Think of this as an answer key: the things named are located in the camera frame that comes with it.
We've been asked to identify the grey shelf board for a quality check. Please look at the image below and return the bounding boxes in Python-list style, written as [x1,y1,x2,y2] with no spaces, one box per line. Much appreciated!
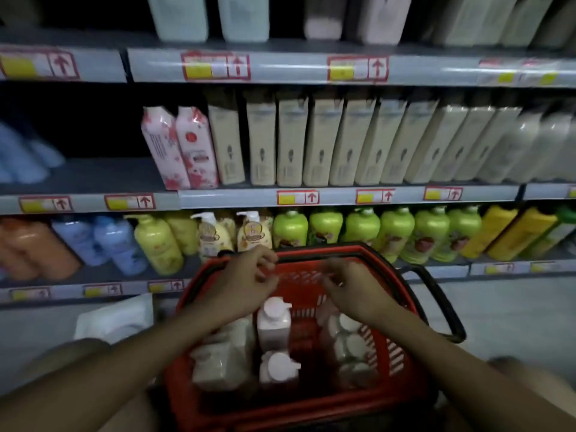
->
[0,250,576,307]
[0,157,576,216]
[0,28,576,89]

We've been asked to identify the milky white bottle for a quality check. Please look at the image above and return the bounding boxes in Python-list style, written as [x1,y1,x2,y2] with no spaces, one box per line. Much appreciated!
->
[535,113,576,183]
[506,108,573,184]
[476,108,542,185]

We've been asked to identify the white pink large bottle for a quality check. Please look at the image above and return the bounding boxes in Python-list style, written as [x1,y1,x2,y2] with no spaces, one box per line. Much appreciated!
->
[304,0,348,40]

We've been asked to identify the person's right forearm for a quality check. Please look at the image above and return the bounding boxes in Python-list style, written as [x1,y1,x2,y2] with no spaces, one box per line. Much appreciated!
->
[373,309,576,432]

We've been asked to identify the white pump bottle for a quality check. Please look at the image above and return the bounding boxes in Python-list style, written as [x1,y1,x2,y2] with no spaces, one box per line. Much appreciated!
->
[259,351,302,388]
[256,297,293,354]

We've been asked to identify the small red framed price label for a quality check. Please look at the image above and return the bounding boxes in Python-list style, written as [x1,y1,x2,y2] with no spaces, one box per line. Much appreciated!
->
[10,287,50,302]
[83,283,122,298]
[148,279,185,293]

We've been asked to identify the light blue bottle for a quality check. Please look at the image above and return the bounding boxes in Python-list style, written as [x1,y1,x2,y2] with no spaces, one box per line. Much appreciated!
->
[93,216,149,277]
[50,217,110,268]

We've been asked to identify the person's left forearm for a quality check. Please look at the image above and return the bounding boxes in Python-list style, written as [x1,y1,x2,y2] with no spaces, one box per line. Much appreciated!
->
[0,305,247,432]

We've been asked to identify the yellow green bottle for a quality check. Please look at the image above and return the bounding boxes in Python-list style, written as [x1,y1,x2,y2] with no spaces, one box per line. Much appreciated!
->
[125,214,185,277]
[164,211,201,257]

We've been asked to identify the cream large bottle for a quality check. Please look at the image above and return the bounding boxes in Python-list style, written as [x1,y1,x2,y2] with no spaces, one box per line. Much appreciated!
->
[531,0,576,50]
[475,0,519,46]
[499,0,555,47]
[431,0,486,46]

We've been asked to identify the cream refill pouch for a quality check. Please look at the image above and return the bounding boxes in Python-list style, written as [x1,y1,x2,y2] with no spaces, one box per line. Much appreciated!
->
[191,316,258,393]

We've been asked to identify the pale green large bottle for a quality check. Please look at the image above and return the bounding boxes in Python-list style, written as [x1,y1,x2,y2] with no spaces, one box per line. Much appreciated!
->
[146,0,210,44]
[217,0,271,44]

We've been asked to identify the row of red price labels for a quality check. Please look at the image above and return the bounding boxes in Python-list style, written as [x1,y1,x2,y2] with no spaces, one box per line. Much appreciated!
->
[19,186,576,214]

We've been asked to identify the person's left hand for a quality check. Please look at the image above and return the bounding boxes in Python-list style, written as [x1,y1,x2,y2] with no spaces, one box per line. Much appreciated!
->
[202,245,280,327]

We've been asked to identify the row of cream refill packs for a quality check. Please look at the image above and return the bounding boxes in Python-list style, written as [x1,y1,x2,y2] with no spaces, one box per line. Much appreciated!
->
[207,87,524,188]

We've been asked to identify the red shopping basket black handles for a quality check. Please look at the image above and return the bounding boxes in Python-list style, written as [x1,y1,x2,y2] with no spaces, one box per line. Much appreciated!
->
[162,242,467,432]

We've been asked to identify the pale blue refill pouch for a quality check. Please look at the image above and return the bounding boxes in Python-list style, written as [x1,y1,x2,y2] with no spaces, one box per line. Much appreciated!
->
[0,121,50,185]
[27,138,66,170]

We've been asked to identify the orange bottle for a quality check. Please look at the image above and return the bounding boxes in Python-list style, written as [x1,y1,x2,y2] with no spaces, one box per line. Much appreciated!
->
[11,219,83,282]
[0,244,40,283]

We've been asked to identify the pink floral refill pouch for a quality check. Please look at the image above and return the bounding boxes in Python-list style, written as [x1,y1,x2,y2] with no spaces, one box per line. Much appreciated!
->
[175,106,220,190]
[141,106,192,191]

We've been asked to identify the row of green bottles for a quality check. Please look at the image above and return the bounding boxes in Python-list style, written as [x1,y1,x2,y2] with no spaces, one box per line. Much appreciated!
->
[272,205,483,265]

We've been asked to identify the white plastic package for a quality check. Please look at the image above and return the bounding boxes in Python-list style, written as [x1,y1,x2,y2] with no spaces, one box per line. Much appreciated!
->
[74,293,155,345]

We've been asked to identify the person's right hand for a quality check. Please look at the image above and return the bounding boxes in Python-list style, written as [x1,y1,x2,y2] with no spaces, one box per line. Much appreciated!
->
[321,257,400,330]

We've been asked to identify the cream pump bottle brown label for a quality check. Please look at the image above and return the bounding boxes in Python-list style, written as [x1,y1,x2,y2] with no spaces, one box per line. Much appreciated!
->
[236,210,274,253]
[191,212,235,262]

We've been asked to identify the yellow white price label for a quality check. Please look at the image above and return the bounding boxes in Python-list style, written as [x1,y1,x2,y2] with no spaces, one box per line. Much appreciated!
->
[477,58,518,84]
[520,60,560,86]

